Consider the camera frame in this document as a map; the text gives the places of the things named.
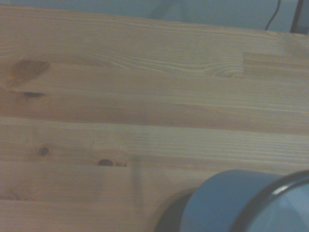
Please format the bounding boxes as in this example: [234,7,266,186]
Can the blue enamel mug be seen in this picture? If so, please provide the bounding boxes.
[155,169,309,232]

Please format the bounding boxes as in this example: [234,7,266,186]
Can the black jointed camera stand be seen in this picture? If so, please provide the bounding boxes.
[289,0,307,34]

